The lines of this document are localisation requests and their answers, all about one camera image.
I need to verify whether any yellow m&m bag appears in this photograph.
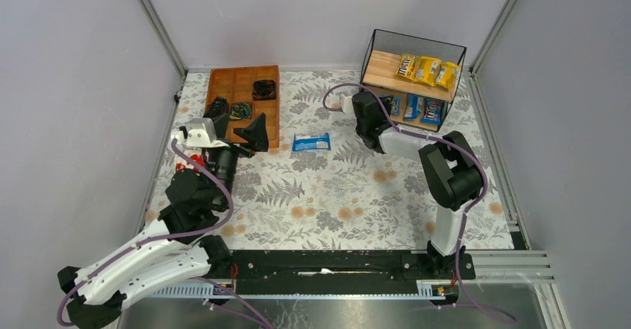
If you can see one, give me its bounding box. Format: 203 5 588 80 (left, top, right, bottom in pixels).
413 56 441 86
395 54 419 80

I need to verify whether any blue candy bag top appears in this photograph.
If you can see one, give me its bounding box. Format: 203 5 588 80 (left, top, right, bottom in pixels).
292 132 331 152

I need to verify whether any yellow candy bag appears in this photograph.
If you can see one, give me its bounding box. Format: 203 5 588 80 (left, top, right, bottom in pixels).
435 62 461 90

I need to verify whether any wire and wood shelf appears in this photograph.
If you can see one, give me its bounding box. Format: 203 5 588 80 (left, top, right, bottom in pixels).
356 28 467 133

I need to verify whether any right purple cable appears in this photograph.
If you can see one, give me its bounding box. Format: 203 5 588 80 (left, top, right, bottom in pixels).
322 83 519 325

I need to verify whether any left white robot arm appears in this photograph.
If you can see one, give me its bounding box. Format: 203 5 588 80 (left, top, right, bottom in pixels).
57 114 269 328

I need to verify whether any colourful item in tray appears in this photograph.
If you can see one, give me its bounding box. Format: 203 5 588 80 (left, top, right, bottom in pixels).
229 102 253 121

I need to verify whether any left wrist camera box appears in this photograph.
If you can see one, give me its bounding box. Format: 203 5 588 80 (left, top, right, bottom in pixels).
178 118 217 148

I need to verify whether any red white patterned cloth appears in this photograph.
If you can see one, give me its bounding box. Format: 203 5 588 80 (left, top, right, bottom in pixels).
174 151 205 171

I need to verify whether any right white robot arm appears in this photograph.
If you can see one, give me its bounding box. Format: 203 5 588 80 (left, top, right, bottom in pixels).
342 92 487 272

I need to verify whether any blue candy bag long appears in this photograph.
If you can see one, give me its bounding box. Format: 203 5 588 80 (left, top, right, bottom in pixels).
403 94 424 121

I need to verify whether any orange wooden compartment tray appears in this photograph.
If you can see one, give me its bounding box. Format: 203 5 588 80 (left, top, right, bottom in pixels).
205 65 281 149

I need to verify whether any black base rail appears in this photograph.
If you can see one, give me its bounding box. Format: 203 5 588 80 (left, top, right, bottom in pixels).
187 234 477 297

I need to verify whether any black glossy item in tray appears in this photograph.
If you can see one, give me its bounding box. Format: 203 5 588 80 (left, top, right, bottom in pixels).
252 79 277 101

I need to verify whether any floral table mat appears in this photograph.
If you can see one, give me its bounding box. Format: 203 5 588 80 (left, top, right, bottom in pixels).
147 70 515 252

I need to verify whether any blue m&m candy bag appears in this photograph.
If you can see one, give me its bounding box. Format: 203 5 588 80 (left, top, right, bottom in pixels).
421 98 444 125

